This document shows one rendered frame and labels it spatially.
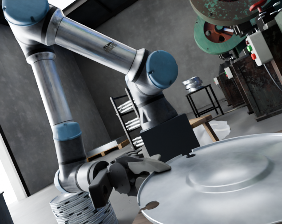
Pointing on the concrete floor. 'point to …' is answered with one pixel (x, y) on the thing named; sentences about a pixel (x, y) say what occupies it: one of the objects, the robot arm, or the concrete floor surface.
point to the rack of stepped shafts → (128, 106)
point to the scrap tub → (0, 210)
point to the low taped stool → (204, 126)
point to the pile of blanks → (83, 211)
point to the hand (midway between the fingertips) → (164, 172)
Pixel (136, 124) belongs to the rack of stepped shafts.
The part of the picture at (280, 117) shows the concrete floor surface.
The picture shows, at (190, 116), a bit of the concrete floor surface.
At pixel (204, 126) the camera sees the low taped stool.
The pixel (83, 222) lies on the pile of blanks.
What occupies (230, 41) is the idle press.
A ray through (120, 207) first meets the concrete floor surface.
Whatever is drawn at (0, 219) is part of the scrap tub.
